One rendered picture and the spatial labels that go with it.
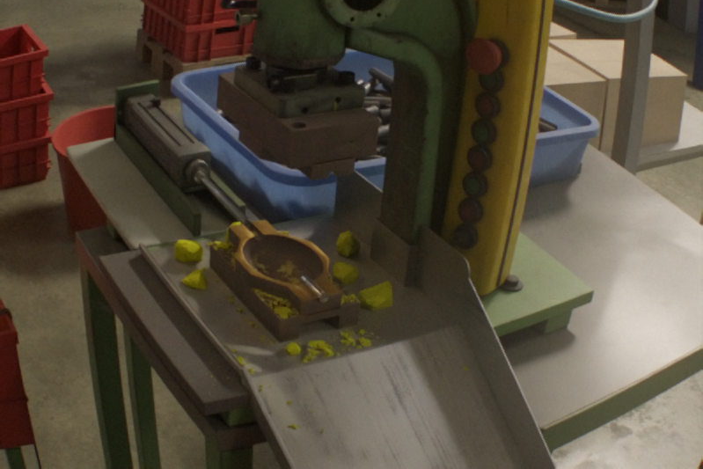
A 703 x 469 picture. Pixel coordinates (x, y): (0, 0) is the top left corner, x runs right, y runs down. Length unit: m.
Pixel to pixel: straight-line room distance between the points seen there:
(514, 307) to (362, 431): 0.26
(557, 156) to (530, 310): 0.45
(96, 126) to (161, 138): 2.17
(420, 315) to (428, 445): 0.18
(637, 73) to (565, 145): 0.99
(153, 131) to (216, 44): 3.03
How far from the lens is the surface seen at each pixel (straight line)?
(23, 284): 3.14
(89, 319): 1.45
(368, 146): 1.07
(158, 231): 1.32
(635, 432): 2.75
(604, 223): 1.58
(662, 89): 3.01
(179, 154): 1.35
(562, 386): 1.19
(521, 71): 1.14
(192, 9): 4.35
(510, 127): 1.16
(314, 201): 1.40
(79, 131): 3.54
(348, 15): 1.04
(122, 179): 1.44
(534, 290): 1.27
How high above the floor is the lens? 1.62
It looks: 26 degrees down
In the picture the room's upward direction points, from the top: 5 degrees clockwise
